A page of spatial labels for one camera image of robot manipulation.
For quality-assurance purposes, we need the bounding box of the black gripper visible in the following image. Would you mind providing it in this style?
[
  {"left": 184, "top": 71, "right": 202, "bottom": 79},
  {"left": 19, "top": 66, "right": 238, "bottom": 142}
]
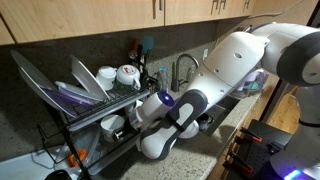
[{"left": 112, "top": 126, "right": 135, "bottom": 141}]

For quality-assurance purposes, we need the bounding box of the tall white mug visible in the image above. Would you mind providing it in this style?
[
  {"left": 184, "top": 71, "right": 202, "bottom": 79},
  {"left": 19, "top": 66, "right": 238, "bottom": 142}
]
[{"left": 100, "top": 114, "right": 126, "bottom": 143}]

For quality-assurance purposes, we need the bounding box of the white mug with red logo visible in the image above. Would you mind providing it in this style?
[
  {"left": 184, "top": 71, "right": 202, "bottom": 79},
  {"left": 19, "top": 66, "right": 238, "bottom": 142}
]
[{"left": 114, "top": 64, "right": 141, "bottom": 92}]

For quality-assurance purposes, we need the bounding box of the black mug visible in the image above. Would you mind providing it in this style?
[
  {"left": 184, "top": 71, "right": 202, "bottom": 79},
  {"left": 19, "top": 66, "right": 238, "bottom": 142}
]
[{"left": 197, "top": 113, "right": 215, "bottom": 133}]

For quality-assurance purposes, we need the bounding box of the clear plastic container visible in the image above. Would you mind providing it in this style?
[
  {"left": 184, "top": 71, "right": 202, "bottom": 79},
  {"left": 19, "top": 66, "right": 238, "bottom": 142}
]
[{"left": 54, "top": 124, "right": 102, "bottom": 168}]

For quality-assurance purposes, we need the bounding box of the small orange object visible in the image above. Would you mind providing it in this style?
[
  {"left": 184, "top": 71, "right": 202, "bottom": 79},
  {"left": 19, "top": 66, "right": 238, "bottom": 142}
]
[{"left": 65, "top": 149, "right": 88, "bottom": 169}]

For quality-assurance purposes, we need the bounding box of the small plain white cup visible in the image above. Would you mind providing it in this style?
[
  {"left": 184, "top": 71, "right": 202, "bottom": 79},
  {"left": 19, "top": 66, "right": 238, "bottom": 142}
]
[{"left": 94, "top": 65, "right": 117, "bottom": 93}]

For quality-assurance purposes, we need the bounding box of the purple plate in rack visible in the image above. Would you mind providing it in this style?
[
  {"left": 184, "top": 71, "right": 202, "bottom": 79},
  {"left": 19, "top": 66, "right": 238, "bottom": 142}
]
[{"left": 53, "top": 81, "right": 103, "bottom": 108}]

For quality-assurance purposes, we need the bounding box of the black utensil holder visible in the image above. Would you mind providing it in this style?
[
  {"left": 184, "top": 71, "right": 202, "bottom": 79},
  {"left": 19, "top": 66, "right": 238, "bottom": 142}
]
[{"left": 134, "top": 61, "right": 151, "bottom": 88}]

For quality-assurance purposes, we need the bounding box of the white dinner plate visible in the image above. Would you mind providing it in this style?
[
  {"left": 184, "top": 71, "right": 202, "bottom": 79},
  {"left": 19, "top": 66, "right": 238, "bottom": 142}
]
[{"left": 69, "top": 55, "right": 110, "bottom": 102}]

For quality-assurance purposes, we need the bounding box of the black round object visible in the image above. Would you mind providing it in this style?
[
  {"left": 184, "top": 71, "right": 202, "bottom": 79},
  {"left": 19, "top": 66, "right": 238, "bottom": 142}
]
[{"left": 44, "top": 170, "right": 72, "bottom": 180}]

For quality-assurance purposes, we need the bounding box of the blue dish soap bottle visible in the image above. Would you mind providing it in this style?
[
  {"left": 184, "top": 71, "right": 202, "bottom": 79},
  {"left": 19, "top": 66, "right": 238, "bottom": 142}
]
[{"left": 156, "top": 66, "right": 170, "bottom": 94}]

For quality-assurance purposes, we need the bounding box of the metal gooseneck faucet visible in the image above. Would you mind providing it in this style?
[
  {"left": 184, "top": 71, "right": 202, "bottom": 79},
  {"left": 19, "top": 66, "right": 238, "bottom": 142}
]
[{"left": 170, "top": 53, "right": 201, "bottom": 94}]

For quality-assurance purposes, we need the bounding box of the black kitchen utensil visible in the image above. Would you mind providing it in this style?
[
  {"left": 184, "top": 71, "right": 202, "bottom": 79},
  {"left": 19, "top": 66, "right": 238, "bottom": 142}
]
[{"left": 136, "top": 44, "right": 144, "bottom": 79}]

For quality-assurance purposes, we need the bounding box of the red spatula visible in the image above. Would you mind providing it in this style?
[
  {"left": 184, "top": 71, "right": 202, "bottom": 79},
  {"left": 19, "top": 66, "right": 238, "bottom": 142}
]
[{"left": 130, "top": 39, "right": 141, "bottom": 61}]

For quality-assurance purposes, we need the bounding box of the teal spatula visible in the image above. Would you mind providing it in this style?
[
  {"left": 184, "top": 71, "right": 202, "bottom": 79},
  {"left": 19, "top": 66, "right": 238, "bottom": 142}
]
[{"left": 141, "top": 35, "right": 155, "bottom": 81}]

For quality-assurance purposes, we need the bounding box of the white drain board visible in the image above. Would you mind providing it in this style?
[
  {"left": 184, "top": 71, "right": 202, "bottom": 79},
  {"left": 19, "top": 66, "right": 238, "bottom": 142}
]
[{"left": 0, "top": 145, "right": 81, "bottom": 180}]

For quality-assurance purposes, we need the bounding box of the large grey plate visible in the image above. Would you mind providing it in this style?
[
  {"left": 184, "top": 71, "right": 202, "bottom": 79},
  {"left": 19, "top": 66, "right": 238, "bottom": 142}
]
[{"left": 8, "top": 50, "right": 80, "bottom": 120}]

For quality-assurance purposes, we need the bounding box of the stainless steel sink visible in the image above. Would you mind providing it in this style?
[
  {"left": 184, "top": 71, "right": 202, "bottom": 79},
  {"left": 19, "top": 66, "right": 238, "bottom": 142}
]
[{"left": 164, "top": 87, "right": 242, "bottom": 138}]

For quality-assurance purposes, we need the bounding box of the wide wooden cabinet door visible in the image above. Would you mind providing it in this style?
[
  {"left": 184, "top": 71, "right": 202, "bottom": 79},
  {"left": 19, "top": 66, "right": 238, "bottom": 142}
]
[{"left": 0, "top": 0, "right": 165, "bottom": 47}]

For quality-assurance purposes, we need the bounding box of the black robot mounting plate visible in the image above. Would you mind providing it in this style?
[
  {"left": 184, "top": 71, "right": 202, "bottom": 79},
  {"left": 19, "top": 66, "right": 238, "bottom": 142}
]
[{"left": 222, "top": 118, "right": 294, "bottom": 180}]

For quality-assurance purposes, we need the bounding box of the black wire two-tier dishrack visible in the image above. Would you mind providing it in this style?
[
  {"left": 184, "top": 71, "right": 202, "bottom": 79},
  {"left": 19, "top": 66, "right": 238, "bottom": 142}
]
[{"left": 36, "top": 56, "right": 160, "bottom": 180}]

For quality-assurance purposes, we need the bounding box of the black clamp with red handle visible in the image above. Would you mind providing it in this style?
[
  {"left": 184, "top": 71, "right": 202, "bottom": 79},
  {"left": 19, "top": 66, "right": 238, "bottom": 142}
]
[
  {"left": 222, "top": 152, "right": 255, "bottom": 175},
  {"left": 239, "top": 126, "right": 264, "bottom": 145}
]

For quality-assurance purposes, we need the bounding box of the metal frame pole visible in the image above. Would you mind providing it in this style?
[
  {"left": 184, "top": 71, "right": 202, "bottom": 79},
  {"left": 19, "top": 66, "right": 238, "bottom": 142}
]
[{"left": 259, "top": 79, "right": 294, "bottom": 124}]

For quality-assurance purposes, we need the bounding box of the white wall cable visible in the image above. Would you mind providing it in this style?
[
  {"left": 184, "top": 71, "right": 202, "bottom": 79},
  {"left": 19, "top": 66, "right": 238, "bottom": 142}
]
[{"left": 248, "top": 0, "right": 306, "bottom": 19}]

